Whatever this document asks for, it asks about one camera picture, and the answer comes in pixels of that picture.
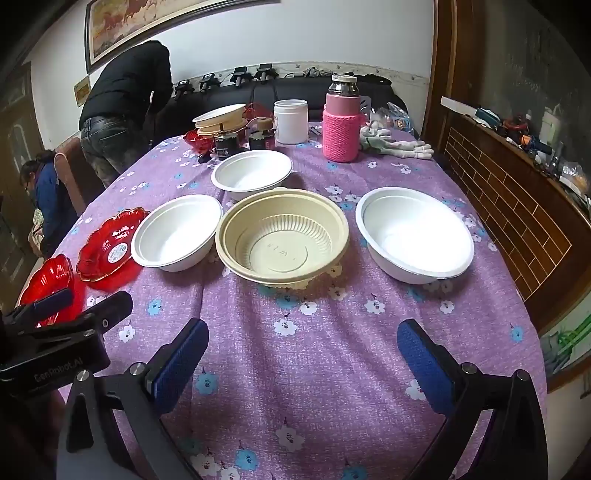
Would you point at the wooden door frame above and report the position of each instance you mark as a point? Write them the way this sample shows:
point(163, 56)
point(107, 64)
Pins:
point(457, 55)

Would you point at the white plastic jug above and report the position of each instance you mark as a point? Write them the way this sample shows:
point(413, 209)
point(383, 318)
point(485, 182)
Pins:
point(550, 122)

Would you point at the purple floral tablecloth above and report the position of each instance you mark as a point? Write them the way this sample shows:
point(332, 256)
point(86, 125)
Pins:
point(300, 350)

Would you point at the white work gloves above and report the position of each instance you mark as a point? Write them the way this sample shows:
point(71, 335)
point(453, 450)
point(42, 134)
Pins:
point(392, 145)

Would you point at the stacked red plates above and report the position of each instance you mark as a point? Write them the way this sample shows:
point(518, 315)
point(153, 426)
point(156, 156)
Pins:
point(198, 141)

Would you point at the black leather sofa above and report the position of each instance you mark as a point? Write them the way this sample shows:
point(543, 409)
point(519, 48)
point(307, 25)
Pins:
point(286, 90)

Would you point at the small framed wall plaque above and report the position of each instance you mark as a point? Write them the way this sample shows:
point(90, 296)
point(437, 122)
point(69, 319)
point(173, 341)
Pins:
point(82, 91)

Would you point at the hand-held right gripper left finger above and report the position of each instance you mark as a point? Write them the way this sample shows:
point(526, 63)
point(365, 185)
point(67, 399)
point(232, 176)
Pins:
point(181, 364)

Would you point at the dark jar with cork lid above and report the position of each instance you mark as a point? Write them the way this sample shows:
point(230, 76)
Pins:
point(262, 136)

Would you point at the brown armchair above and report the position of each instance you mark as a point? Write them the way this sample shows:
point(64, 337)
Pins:
point(76, 170)

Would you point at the wooden sideboard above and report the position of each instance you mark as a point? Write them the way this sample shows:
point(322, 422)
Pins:
point(508, 198)

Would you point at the white plastic jar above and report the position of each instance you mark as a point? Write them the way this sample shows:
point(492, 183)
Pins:
point(291, 122)

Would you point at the red scalloped plate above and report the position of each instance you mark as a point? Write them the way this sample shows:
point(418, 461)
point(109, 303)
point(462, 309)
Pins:
point(48, 279)

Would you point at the stacked beige bowls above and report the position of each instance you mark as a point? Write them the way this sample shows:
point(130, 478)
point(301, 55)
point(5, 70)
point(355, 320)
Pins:
point(221, 128)

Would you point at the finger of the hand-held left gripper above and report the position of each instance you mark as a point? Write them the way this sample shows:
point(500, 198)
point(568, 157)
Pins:
point(46, 302)
point(106, 310)

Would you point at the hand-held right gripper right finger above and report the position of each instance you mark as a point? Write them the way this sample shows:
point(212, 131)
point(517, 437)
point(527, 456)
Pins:
point(425, 364)

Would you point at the beige ribbed plastic bowl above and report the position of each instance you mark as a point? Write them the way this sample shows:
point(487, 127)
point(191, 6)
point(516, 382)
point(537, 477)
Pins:
point(281, 251)

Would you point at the red plate with round label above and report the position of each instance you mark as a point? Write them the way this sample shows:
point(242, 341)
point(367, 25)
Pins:
point(99, 258)

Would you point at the bottle with pink knitted sleeve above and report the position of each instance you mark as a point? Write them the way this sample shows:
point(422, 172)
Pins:
point(341, 129)

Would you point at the framed wall painting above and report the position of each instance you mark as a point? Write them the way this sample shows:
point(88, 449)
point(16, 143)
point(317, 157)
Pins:
point(138, 23)

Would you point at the dark glass jar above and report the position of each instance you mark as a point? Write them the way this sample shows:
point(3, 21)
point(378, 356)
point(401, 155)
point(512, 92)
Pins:
point(227, 145)

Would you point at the large white foam bowl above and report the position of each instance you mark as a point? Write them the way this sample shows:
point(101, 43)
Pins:
point(411, 230)

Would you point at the small black cap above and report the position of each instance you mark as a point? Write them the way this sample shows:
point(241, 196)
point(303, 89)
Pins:
point(204, 159)

